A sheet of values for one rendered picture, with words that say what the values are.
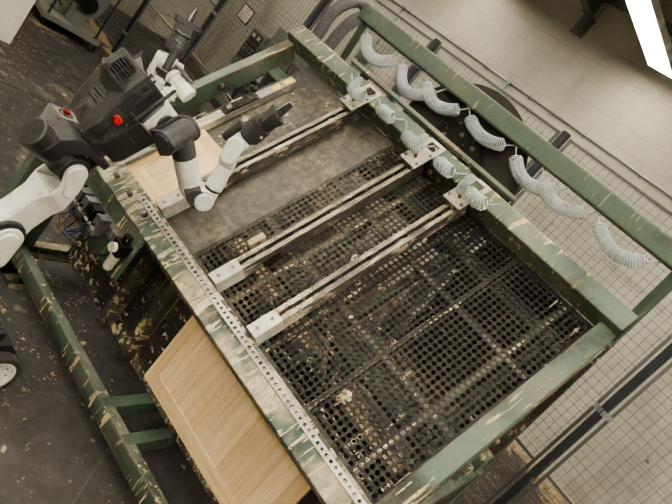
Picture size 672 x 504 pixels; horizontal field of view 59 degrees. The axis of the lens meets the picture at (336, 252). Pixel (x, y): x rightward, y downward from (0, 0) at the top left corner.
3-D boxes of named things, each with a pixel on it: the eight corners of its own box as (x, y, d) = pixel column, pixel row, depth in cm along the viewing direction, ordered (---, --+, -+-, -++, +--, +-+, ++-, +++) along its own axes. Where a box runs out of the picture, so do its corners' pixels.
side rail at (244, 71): (103, 140, 294) (96, 123, 285) (289, 55, 332) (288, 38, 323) (108, 147, 292) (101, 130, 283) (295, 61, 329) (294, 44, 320)
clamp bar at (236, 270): (208, 279, 242) (197, 246, 223) (428, 152, 282) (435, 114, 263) (221, 297, 238) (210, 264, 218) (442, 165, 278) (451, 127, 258)
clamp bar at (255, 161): (156, 208, 263) (142, 171, 243) (368, 99, 303) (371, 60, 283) (167, 223, 258) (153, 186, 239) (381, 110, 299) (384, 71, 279)
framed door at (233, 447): (147, 375, 274) (143, 375, 272) (216, 289, 260) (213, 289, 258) (251, 550, 234) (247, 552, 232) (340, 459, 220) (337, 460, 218)
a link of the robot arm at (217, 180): (237, 174, 231) (213, 214, 238) (230, 161, 239) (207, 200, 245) (213, 165, 225) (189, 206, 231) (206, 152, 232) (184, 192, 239)
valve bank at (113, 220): (40, 202, 265) (68, 160, 259) (68, 208, 278) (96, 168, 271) (86, 279, 243) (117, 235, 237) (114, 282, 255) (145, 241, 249)
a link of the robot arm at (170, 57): (187, 55, 262) (175, 78, 262) (165, 41, 257) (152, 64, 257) (192, 54, 252) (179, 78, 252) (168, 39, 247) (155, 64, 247)
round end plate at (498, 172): (349, 167, 334) (446, 50, 313) (354, 170, 339) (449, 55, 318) (446, 264, 298) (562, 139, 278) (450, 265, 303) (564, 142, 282)
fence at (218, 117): (122, 162, 278) (119, 156, 275) (291, 82, 310) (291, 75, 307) (126, 168, 276) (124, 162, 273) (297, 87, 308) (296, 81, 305)
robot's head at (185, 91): (176, 103, 227) (195, 89, 228) (159, 82, 226) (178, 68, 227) (179, 107, 233) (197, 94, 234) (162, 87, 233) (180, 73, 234)
